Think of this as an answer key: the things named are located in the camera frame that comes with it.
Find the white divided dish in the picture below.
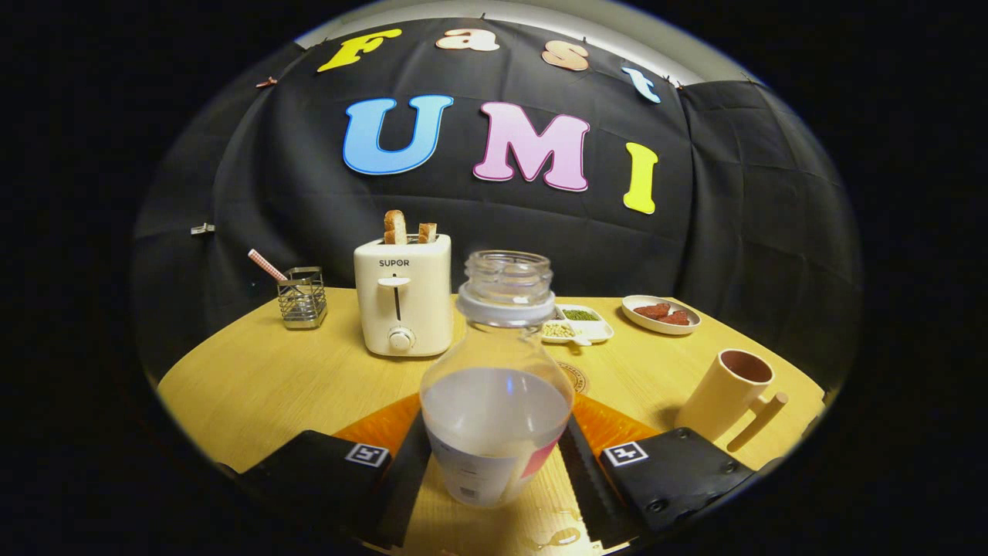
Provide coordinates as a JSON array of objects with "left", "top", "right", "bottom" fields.
[{"left": 540, "top": 303, "right": 615, "bottom": 346}]

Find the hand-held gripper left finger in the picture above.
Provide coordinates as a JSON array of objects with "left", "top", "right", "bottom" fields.
[{"left": 235, "top": 394, "right": 433, "bottom": 551}]

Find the pink striped straw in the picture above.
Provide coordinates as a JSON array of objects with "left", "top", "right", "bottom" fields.
[{"left": 247, "top": 249, "right": 289, "bottom": 283}]

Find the wooden table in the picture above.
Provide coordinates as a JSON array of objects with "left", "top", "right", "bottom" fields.
[{"left": 157, "top": 287, "right": 827, "bottom": 556}]

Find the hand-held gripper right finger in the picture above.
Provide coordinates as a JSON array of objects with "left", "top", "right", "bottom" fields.
[{"left": 557, "top": 394, "right": 761, "bottom": 551}]

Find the wire mesh holder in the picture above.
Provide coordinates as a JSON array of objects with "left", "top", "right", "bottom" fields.
[{"left": 277, "top": 266, "right": 328, "bottom": 331}]

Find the cream cup with wooden handle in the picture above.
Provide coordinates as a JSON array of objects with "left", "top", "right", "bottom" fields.
[{"left": 674, "top": 348, "right": 790, "bottom": 453}]

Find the white toaster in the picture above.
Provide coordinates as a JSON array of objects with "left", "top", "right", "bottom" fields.
[{"left": 354, "top": 233, "right": 454, "bottom": 358}]

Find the clear juice bottle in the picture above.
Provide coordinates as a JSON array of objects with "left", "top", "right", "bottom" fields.
[{"left": 419, "top": 249, "right": 576, "bottom": 509}]

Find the white oval plate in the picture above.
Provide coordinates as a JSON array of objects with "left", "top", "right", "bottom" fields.
[{"left": 621, "top": 294, "right": 702, "bottom": 336}]

